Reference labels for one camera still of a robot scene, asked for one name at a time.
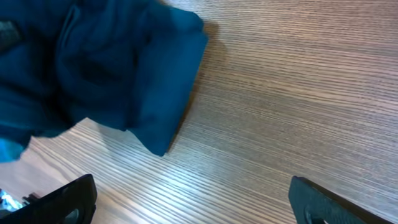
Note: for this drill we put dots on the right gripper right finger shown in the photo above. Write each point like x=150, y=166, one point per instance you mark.
x=313, y=204

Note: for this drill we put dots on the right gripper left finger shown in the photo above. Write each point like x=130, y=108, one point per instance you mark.
x=74, y=203

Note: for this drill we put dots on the blue t-shirt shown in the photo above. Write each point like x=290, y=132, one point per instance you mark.
x=128, y=65

